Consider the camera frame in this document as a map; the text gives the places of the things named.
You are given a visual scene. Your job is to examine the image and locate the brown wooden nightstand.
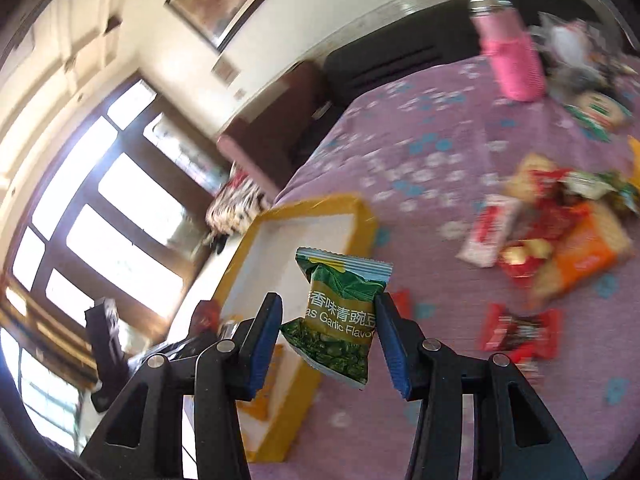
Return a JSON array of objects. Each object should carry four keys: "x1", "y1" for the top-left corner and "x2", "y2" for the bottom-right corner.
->
[{"x1": 216, "y1": 60, "x2": 346, "y2": 201}]

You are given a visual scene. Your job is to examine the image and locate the large window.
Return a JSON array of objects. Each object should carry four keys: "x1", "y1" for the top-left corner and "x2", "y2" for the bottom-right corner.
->
[{"x1": 0, "y1": 77, "x2": 236, "y2": 456}]

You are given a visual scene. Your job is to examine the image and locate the pink bottle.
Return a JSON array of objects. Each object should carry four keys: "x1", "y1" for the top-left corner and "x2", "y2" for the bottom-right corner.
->
[{"x1": 462, "y1": 0, "x2": 548, "y2": 103}]

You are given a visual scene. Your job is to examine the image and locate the orange cracker snack packet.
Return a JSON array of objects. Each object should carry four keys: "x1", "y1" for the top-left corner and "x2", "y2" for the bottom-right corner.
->
[{"x1": 527, "y1": 200, "x2": 633, "y2": 311}]

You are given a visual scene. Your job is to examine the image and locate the purple floral bedsheet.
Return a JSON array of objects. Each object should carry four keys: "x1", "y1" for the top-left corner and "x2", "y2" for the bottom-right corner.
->
[{"x1": 247, "y1": 55, "x2": 640, "y2": 480}]

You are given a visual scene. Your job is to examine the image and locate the green pea snack packet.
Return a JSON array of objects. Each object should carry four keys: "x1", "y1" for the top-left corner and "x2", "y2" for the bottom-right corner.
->
[{"x1": 279, "y1": 246, "x2": 393, "y2": 391}]

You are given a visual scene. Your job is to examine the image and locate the yellow orange snack packet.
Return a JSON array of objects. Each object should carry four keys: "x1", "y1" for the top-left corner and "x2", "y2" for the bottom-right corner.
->
[{"x1": 627, "y1": 137, "x2": 640, "y2": 188}]

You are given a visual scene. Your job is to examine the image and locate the wall switch panel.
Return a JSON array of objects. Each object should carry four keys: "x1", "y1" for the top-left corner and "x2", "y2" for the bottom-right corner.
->
[{"x1": 211, "y1": 57, "x2": 240, "y2": 86}]

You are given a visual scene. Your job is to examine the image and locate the green yellow snack packet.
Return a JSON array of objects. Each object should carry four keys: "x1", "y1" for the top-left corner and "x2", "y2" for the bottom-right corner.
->
[{"x1": 560, "y1": 170, "x2": 640, "y2": 216}]

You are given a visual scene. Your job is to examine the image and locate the small red snack packet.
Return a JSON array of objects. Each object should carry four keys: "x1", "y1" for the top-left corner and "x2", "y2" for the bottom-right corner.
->
[{"x1": 387, "y1": 290, "x2": 413, "y2": 323}]

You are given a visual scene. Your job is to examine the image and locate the pale yellow cracker packet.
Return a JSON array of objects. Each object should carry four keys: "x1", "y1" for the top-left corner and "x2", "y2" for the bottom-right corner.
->
[{"x1": 505, "y1": 154, "x2": 558, "y2": 201}]

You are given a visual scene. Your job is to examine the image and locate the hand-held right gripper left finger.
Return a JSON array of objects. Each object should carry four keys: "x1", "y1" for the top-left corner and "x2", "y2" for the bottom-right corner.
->
[{"x1": 75, "y1": 292, "x2": 284, "y2": 480}]

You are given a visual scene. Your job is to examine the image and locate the red white snack packet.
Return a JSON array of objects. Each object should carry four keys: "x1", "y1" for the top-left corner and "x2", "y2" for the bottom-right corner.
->
[{"x1": 455, "y1": 194, "x2": 523, "y2": 268}]

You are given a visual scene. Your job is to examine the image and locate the red dark snack packet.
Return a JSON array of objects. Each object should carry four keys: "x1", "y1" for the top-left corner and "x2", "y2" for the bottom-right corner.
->
[{"x1": 480, "y1": 302, "x2": 563, "y2": 366}]

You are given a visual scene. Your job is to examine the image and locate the white round object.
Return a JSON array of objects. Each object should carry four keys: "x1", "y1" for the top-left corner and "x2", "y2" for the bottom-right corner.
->
[{"x1": 545, "y1": 22, "x2": 591, "y2": 61}]

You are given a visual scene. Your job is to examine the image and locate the patterned cloth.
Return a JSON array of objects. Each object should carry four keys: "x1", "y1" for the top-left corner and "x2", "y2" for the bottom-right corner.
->
[{"x1": 205, "y1": 170, "x2": 273, "y2": 253}]

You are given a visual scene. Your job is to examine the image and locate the green white snack packet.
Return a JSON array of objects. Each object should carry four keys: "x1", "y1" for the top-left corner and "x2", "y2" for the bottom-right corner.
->
[{"x1": 565, "y1": 91, "x2": 632, "y2": 143}]

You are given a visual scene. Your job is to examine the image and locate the yellow rimmed white tray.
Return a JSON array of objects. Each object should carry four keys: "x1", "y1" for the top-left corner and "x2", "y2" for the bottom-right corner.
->
[{"x1": 182, "y1": 192, "x2": 378, "y2": 463}]

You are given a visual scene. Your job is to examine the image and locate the black headboard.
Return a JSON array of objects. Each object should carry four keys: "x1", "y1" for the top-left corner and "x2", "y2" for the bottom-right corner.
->
[{"x1": 322, "y1": 0, "x2": 606, "y2": 111}]

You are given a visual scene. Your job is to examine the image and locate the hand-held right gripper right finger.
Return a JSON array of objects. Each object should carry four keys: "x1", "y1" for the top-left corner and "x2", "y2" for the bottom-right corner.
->
[{"x1": 374, "y1": 292, "x2": 591, "y2": 480}]

